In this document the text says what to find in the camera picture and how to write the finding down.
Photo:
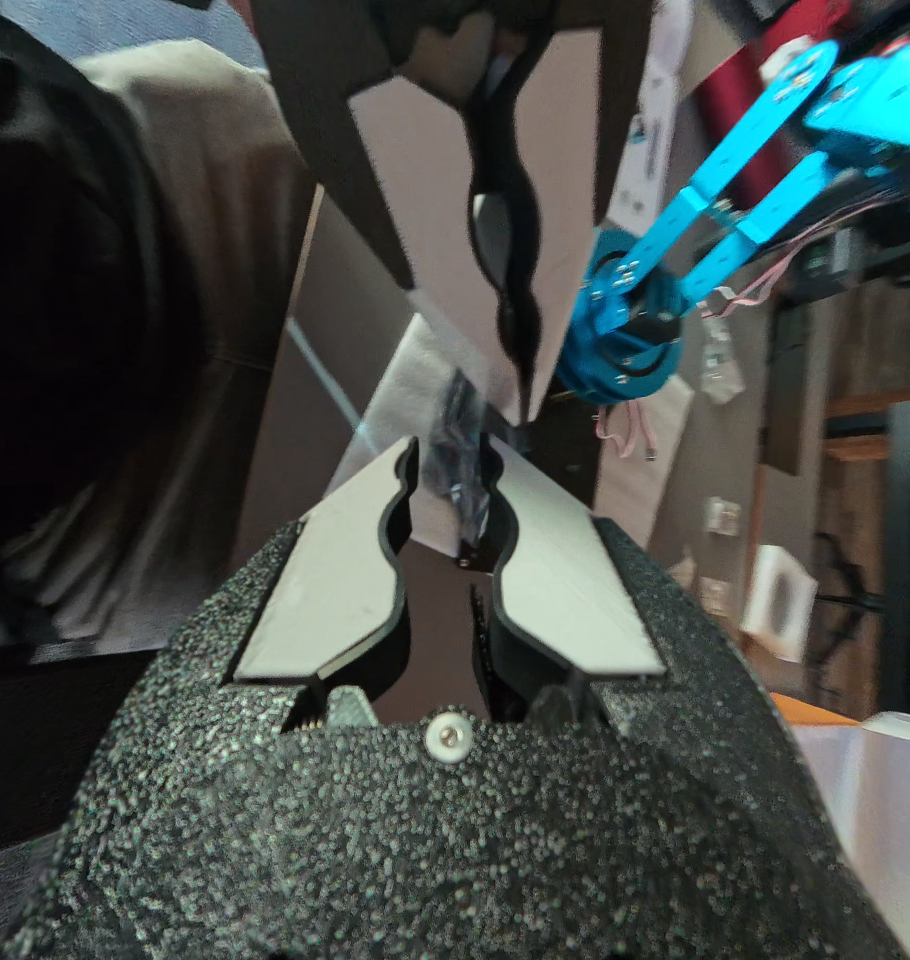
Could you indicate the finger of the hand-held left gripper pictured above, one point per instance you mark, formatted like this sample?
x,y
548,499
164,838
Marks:
x,y
567,150
425,187

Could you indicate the clear bag with white parts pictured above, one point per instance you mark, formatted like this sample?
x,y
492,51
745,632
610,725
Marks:
x,y
721,360

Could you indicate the black rectangular panel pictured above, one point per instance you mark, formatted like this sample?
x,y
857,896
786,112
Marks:
x,y
788,390

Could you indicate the white foam packing insert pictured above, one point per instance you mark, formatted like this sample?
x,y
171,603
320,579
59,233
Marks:
x,y
777,607

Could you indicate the person's black clothing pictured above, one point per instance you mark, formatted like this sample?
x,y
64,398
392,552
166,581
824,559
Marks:
x,y
50,300

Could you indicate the silver foil bag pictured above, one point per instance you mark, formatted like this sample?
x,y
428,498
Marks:
x,y
455,465

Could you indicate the brown wooden table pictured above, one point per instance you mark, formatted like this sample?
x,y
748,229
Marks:
x,y
874,405

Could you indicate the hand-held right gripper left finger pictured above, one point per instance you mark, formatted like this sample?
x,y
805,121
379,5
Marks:
x,y
320,600

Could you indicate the clear plastic strip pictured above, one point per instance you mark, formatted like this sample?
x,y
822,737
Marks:
x,y
327,379

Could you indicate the small clear hardware bag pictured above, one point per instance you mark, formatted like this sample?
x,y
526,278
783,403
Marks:
x,y
722,516
683,566
717,592

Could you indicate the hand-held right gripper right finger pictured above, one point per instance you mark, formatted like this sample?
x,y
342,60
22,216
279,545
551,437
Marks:
x,y
582,600

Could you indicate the white foam sheet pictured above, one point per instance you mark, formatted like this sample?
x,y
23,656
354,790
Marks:
x,y
638,465

